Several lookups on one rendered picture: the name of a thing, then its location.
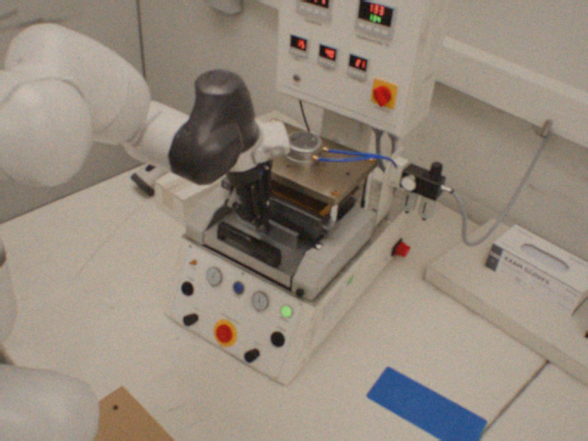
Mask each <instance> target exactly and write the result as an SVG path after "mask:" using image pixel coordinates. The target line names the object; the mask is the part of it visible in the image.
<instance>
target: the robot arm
mask: <svg viewBox="0 0 588 441"><path fill-rule="evenodd" d="M4 65H5V70H0V180H2V181H7V182H12V183H16V184H20V185H23V186H30V187H48V186H56V185H60V184H63V183H66V182H67V181H69V180H70V179H71V178H72V177H73V176H74V175H75V174H76V173H77V172H78V171H79V170H80V169H81V167H82V165H83V163H84V161H85V159H86V157H87V155H88V153H89V150H90V148H91V146H92V142H93V141H96V142H101V143H106V144H119V143H122V145H123V147H124V148H125V150H126V151H127V152H128V154H129V155H131V156H132V157H133V158H134V159H137V160H140V161H142V162H145V163H147V164H149V165H153V166H156V167H157V168H160V169H162V170H165V171H167V172H170V173H173V174H175V175H177V176H179V177H181V178H183V179H186V180H188V181H190V182H192V183H194V184H196V185H198V186H208V185H211V184H213V183H214V182H216V181H217V180H219V179H221V178H222V177H223V176H225V175H226V177H227V179H228V180H229V182H230V184H231V186H230V190H231V192H232V195H231V197H230V199H225V201H224V204H225V205H227V206H229V207H232V208H233V210H234V211H235V212H236V213H237V214H238V216H239V217H240V218H241V219H242V220H243V221H246V222H248V223H250V224H252V225H253V226H255V230H257V231H259V232H261V233H263V234H265V235H268V234H269V232H270V231H271V228H270V223H269V219H268V211H269V210H270V206H268V204H267V202H268V201H271V199H272V183H271V169H272V165H273V160H271V159H272V158H276V157H280V156H282V155H285V154H288V153H289V152H290V145H289V138H288V135H287V132H286V129H285V127H284V124H283V123H282V122H280V121H267V122H265V121H256V120H255V117H256V115H255V111H254V107H253V103H252V100H251V96H250V92H249V90H248V88H247V86H246V84H245V82H244V81H243V79H242V77H241V76H240V75H238V74H237V73H233V72H230V71H228V70H224V69H215V70H211V71H206V72H205V73H203V74H201V75H200V76H198V78H197V79H196V81H195V82H194V88H195V102H194V106H193V108H192V112H191V114H190V115H187V114H184V113H182V112H180V111H177V110H176V109H174V108H170V107H168V106H166V105H164V104H162V103H160V102H157V101H151V92H150V88H149V86H148V84H147V82H146V80H145V79H144V77H143V76H142V75H141V74H140V73H139V72H138V71H137V70H136V69H135V68H134V67H133V66H132V65H131V64H130V63H129V62H128V61H127V60H125V59H124V58H122V57H121V56H119V55H118V54H117V52H114V51H113V50H111V49H109V48H107V47H106V46H105V45H103V44H101V43H99V42H98V41H96V40H94V39H92V38H90V37H89V36H86V35H83V34H81V33H78V32H76V31H72V30H69V29H67V28H65V27H62V26H59V25H57V24H35V25H32V26H31V27H29V28H27V29H25V30H24V31H21V32H20V33H19V34H18V35H17V36H16V37H15V38H14V39H13V40H12V41H11V42H10V47H9V50H8V52H7V55H6V58H5V61H4ZM265 192H266V193H265ZM239 195H241V197H242V201H243V204H244V205H242V202H241V201H240V199H239V198H238V196H239ZM6 254H7V253H6V250H5V247H4V243H3V240H2V237H1V235H0V344H1V343H2V342H3V341H5V340H6V339H7V338H8V337H9V336H11V332H12V329H13V326H14V324H15V321H16V318H17V315H18V304H17V300H16V296H15V292H14V288H13V284H12V280H11V273H10V269H9V264H8V261H7V257H6ZM98 424H99V402H98V400H97V398H96V396H95V393H94V391H93V390H92V388H91V386H90V384H89V383H87V382H85V381H82V380H79V379H76V378H74V377H72V376H69V375H67V374H62V373H61V372H58V371H55V370H49V369H43V368H34V367H20V366H13V365H5V364H2V363H0V441H93V440H94V439H95V436H96V435H97V433H98Z"/></svg>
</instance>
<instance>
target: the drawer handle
mask: <svg viewBox="0 0 588 441"><path fill-rule="evenodd" d="M225 237H227V238H228V239H230V240H232V241H234V242H237V243H239V244H241V245H242V246H244V247H246V248H248V249H251V250H253V251H255V252H256V253H258V254H260V255H262V256H265V257H267V258H269V259H270V260H271V267H273V268H275V269H276V268H277V267H278V266H279V265H280V264H281V261H282V254H281V249H279V248H276V247H274V246H272V245H270V244H268V243H267V242H265V241H262V240H260V239H258V238H256V237H254V236H253V235H251V234H248V233H246V232H244V231H242V230H240V229H239V228H237V227H233V226H231V225H229V224H227V223H226V222H224V221H222V222H221V223H219V224H218V228H217V239H218V240H220V241H222V240H223V239H224V238H225Z"/></svg>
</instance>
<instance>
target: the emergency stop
mask: <svg viewBox="0 0 588 441"><path fill-rule="evenodd" d="M216 337H217V339H218V340H219V341H220V342H222V343H228V342H229V341H230V340H231V339H232V338H233V332H232V329H231V328H230V327H229V326H228V325H225V324H224V325H219V326H218V327H217V329H216Z"/></svg>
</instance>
